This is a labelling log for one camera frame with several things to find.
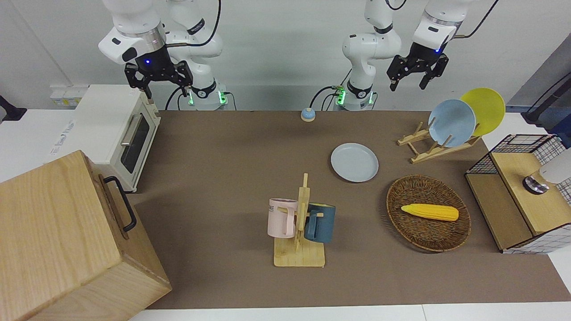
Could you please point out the black camera stand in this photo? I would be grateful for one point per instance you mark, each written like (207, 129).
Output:
(537, 117)
(9, 111)

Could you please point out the blue service bell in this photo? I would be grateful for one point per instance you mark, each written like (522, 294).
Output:
(308, 115)

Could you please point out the gray plate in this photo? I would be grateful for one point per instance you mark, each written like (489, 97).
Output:
(354, 162)

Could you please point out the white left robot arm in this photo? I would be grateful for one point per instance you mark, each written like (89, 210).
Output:
(370, 47)

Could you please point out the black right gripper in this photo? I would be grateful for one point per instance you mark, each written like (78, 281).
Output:
(154, 64)

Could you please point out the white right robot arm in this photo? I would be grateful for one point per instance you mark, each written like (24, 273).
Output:
(134, 18)

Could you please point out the white toaster oven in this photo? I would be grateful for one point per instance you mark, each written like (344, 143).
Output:
(102, 116)

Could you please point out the light blue plate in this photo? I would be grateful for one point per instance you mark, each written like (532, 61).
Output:
(453, 122)

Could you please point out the brown wicker basket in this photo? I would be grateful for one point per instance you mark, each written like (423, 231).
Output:
(424, 234)

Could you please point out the yellow corn cob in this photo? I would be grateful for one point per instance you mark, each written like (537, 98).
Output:
(430, 212)

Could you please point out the wooden mug tree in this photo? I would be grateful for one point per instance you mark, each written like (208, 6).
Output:
(299, 255)

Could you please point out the wooden plate rack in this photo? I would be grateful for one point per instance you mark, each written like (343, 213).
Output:
(428, 154)

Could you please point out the white wall socket strip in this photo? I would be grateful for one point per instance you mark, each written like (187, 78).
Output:
(67, 97)

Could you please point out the yellow plate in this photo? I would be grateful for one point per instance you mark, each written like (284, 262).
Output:
(488, 109)

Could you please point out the dark blue mug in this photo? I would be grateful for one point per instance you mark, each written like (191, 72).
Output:
(323, 223)

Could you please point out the brown table mat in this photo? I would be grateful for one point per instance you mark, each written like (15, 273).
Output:
(223, 178)

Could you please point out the white cylinder bottle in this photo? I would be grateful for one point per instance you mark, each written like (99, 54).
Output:
(555, 171)

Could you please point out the pink mug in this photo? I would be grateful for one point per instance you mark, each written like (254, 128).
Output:
(279, 218)

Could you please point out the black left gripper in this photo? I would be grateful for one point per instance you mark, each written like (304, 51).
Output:
(426, 55)

